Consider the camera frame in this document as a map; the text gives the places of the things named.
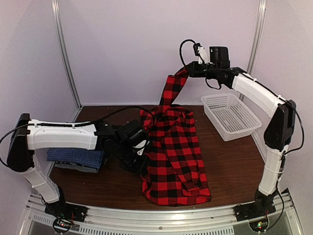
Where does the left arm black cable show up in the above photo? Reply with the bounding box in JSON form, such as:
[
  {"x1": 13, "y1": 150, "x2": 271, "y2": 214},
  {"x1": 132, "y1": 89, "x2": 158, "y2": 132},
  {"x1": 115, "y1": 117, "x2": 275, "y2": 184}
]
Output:
[{"x1": 0, "y1": 105, "x2": 157, "y2": 167}]

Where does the left circuit board with LEDs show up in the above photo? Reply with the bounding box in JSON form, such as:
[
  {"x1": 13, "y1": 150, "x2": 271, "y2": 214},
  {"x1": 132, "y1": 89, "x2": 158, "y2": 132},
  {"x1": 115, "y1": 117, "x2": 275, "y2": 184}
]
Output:
[{"x1": 52, "y1": 218, "x2": 72, "y2": 233}]

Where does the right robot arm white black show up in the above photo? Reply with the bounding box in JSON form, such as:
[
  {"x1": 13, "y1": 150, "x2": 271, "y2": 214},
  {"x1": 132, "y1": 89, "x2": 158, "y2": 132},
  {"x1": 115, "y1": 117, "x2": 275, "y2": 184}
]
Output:
[{"x1": 186, "y1": 61, "x2": 297, "y2": 216}]

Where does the blue checked folded shirt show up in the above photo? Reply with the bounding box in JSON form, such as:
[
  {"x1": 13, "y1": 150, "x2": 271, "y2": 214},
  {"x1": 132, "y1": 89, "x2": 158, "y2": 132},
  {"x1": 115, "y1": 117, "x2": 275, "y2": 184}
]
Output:
[{"x1": 46, "y1": 148, "x2": 104, "y2": 169}]

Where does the front aluminium frame rail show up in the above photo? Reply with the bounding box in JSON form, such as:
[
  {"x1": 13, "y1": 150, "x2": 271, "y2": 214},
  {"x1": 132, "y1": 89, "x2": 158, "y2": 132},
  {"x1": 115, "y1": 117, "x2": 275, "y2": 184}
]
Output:
[{"x1": 19, "y1": 193, "x2": 304, "y2": 235}]

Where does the right circuit board with LEDs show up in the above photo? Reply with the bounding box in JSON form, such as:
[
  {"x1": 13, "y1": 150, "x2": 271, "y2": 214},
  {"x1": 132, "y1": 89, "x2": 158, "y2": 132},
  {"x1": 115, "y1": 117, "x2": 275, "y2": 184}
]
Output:
[{"x1": 249, "y1": 218, "x2": 269, "y2": 233}]

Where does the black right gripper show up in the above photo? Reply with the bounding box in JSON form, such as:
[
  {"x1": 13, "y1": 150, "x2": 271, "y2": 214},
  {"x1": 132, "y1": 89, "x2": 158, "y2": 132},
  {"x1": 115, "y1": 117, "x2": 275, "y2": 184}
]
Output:
[{"x1": 186, "y1": 61, "x2": 220, "y2": 79}]

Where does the circuit board with leds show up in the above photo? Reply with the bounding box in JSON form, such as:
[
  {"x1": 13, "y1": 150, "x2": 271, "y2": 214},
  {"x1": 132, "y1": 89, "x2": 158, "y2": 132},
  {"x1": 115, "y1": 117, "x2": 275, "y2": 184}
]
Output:
[
  {"x1": 249, "y1": 218, "x2": 269, "y2": 233},
  {"x1": 52, "y1": 218, "x2": 72, "y2": 233}
]

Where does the red black plaid shirt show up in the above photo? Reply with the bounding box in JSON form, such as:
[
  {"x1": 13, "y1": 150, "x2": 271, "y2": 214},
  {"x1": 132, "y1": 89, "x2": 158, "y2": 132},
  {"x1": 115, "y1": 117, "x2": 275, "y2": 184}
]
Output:
[{"x1": 140, "y1": 68, "x2": 211, "y2": 206}]

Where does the white plastic basket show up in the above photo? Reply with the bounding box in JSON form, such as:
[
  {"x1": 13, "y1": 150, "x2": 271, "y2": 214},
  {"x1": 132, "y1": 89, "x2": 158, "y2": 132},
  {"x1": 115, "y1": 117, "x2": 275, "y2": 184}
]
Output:
[{"x1": 201, "y1": 94, "x2": 262, "y2": 141}]

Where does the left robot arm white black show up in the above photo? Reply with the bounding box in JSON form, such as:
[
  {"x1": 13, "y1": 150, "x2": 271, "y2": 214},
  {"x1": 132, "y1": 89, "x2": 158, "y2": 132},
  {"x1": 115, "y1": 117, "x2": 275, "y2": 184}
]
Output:
[{"x1": 3, "y1": 113, "x2": 151, "y2": 217}]

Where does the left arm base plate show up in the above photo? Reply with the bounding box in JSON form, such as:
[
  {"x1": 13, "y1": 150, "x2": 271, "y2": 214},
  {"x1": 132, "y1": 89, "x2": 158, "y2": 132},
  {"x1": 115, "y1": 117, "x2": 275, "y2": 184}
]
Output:
[{"x1": 45, "y1": 203, "x2": 88, "y2": 222}]

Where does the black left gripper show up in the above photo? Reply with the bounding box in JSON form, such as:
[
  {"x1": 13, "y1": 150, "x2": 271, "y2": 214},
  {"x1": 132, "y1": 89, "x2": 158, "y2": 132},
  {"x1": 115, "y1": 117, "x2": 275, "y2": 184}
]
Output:
[{"x1": 114, "y1": 141, "x2": 151, "y2": 175}]

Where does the left aluminium corner post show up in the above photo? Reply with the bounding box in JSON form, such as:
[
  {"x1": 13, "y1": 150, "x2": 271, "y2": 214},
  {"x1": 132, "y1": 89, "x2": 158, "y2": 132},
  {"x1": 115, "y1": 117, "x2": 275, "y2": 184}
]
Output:
[{"x1": 51, "y1": 0, "x2": 82, "y2": 109}]

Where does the right aluminium corner post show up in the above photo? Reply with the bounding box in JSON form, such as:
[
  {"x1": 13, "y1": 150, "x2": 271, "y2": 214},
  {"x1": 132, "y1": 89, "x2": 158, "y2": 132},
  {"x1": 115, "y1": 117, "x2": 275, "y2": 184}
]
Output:
[{"x1": 247, "y1": 0, "x2": 267, "y2": 74}]

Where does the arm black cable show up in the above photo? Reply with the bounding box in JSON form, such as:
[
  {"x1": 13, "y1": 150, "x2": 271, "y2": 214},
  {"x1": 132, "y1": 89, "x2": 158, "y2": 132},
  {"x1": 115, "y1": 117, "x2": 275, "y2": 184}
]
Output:
[
  {"x1": 0, "y1": 105, "x2": 157, "y2": 167},
  {"x1": 179, "y1": 39, "x2": 306, "y2": 231}
]

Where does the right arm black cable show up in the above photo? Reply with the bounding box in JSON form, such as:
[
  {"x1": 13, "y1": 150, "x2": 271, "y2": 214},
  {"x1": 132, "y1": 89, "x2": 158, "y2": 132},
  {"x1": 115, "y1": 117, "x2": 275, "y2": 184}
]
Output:
[{"x1": 179, "y1": 39, "x2": 306, "y2": 231}]

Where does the grey folded shirt underneath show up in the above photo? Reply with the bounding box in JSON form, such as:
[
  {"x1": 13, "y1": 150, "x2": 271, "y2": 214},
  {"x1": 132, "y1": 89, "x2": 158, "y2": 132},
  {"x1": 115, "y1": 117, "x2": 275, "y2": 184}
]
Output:
[{"x1": 54, "y1": 162, "x2": 99, "y2": 173}]

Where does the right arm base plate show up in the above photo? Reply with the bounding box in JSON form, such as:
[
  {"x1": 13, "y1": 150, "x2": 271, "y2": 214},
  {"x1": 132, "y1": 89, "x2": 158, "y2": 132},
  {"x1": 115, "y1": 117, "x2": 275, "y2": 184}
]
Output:
[{"x1": 233, "y1": 202, "x2": 276, "y2": 221}]

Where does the aluminium corner post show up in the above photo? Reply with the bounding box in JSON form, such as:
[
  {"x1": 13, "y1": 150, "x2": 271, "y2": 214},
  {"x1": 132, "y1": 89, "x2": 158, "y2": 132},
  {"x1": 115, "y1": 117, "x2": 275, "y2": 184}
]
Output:
[
  {"x1": 247, "y1": 0, "x2": 267, "y2": 74},
  {"x1": 51, "y1": 0, "x2": 82, "y2": 109}
]

